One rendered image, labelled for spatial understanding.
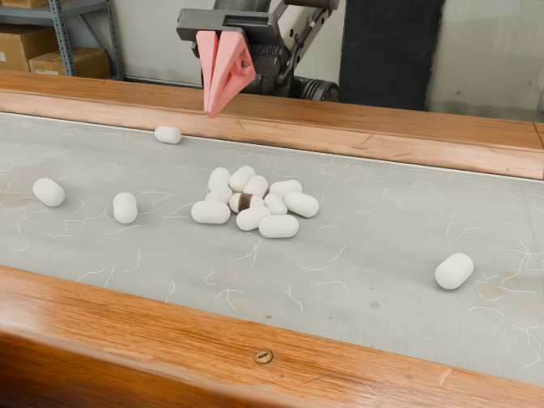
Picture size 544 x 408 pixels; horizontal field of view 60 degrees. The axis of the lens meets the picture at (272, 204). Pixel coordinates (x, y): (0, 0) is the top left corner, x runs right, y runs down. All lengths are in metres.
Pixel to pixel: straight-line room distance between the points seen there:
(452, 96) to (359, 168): 2.01
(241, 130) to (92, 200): 0.20
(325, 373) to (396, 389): 0.04
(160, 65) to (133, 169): 2.47
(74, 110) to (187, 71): 2.23
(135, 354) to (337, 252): 0.19
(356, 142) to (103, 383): 0.38
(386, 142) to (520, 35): 1.94
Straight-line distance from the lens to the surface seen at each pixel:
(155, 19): 2.96
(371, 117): 0.62
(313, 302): 0.36
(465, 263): 0.39
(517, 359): 0.36
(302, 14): 0.94
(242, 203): 0.44
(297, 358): 0.29
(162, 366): 0.29
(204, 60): 0.49
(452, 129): 0.61
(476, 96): 2.53
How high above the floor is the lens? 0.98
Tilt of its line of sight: 32 degrees down
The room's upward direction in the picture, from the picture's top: straight up
